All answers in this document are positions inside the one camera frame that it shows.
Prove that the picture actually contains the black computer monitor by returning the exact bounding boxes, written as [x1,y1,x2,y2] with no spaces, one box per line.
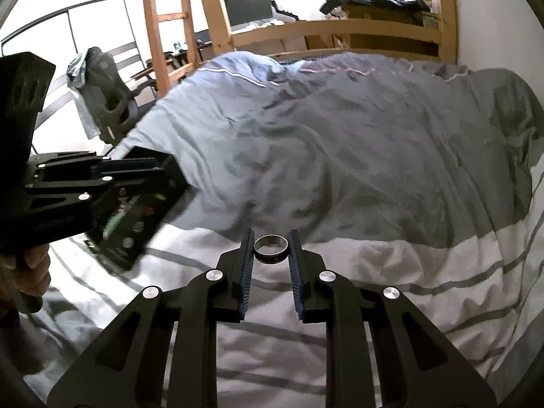
[223,0,273,26]

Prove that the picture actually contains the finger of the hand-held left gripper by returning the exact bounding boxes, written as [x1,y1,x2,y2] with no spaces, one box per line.
[23,169,162,247]
[25,152,166,180]

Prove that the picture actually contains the black rectangular box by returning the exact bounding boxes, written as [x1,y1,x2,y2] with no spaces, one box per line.
[85,145,190,270]

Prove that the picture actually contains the person's left hand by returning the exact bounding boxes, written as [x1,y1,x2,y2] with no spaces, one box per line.
[0,244,52,307]

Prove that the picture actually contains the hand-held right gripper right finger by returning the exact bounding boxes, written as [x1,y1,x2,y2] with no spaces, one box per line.
[289,229,498,408]

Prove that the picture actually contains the wooden loft bed frame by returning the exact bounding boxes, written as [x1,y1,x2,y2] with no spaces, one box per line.
[193,0,460,64]

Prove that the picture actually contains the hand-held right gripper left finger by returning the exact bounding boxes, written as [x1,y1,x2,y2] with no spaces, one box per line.
[47,228,256,408]

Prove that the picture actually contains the wooden ladder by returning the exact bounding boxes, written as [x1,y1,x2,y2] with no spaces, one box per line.
[142,0,200,98]

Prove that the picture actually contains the light blue shirt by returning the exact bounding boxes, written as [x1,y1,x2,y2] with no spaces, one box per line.
[67,49,103,139]

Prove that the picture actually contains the black office chair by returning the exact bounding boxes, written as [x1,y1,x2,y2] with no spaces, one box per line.
[85,47,156,144]

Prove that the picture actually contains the black and silver ring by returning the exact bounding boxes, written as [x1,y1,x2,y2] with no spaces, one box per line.
[254,235,290,264]

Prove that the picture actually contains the wooden folding side table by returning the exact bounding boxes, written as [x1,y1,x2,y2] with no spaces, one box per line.
[130,49,192,90]

